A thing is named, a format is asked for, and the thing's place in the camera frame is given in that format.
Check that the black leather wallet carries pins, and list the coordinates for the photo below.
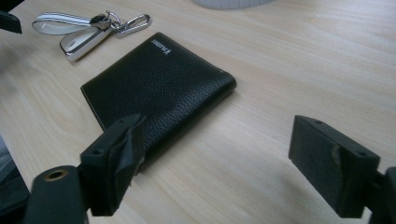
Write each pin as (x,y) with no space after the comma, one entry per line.
(162,87)

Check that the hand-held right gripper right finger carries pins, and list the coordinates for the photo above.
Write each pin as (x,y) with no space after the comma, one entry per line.
(323,161)

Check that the white stand with bowl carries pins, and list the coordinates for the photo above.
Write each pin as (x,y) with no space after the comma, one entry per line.
(233,3)

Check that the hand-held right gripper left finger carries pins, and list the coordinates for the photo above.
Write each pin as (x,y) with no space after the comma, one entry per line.
(102,174)

